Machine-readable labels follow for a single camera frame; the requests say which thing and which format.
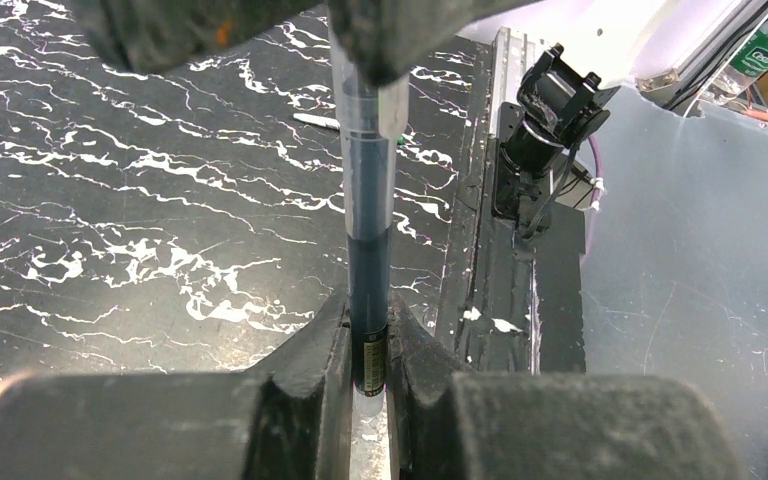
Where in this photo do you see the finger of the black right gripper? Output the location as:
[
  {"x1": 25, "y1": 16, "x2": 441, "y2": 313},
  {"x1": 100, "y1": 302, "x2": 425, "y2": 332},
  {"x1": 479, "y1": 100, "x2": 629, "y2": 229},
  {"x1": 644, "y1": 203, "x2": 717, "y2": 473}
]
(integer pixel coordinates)
[
  {"x1": 71, "y1": 0, "x2": 319, "y2": 74},
  {"x1": 327, "y1": 0, "x2": 528, "y2": 87}
]

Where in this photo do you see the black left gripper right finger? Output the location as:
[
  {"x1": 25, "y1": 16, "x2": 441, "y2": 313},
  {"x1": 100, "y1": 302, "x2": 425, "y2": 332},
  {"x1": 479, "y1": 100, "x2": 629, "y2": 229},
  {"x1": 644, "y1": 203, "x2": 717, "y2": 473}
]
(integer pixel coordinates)
[{"x1": 387, "y1": 295, "x2": 743, "y2": 479}]

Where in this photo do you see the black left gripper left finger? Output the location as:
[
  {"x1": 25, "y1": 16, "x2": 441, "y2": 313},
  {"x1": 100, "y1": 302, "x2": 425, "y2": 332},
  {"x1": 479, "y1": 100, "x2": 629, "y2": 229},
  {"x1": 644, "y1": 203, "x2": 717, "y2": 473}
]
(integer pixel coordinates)
[{"x1": 0, "y1": 293, "x2": 352, "y2": 479}]

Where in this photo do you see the white green pen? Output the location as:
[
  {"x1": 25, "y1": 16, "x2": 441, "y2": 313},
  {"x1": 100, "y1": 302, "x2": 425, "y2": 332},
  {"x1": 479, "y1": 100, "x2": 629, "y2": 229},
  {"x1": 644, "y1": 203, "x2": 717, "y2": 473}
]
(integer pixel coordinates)
[{"x1": 292, "y1": 113, "x2": 406, "y2": 146}]

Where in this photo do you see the black pen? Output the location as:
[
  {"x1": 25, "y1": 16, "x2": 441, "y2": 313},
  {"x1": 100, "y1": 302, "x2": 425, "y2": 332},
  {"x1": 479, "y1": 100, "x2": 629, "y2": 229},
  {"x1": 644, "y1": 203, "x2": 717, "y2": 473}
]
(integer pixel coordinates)
[{"x1": 342, "y1": 131, "x2": 395, "y2": 397}]

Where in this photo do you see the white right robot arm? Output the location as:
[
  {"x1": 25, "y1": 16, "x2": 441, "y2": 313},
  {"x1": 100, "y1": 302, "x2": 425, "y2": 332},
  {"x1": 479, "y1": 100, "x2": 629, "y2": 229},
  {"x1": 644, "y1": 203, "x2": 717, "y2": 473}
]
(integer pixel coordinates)
[{"x1": 73, "y1": 1, "x2": 606, "y2": 235}]

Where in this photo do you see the green labelled plastic bottle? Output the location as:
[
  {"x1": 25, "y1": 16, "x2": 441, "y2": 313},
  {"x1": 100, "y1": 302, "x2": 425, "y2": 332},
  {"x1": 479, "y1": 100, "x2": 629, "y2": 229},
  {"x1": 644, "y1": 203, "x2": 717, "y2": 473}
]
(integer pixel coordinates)
[{"x1": 702, "y1": 20, "x2": 768, "y2": 105}]

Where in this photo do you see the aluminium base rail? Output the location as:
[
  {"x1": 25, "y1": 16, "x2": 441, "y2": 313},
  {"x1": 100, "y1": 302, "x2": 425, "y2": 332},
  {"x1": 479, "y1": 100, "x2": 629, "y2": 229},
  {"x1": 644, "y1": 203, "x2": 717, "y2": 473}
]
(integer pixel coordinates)
[{"x1": 489, "y1": 26, "x2": 540, "y2": 139}]

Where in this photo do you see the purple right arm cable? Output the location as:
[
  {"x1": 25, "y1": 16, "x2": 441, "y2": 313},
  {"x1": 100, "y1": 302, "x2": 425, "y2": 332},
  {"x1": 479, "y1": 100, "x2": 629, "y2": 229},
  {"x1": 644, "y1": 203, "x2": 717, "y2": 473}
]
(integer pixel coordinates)
[{"x1": 579, "y1": 135, "x2": 607, "y2": 266}]

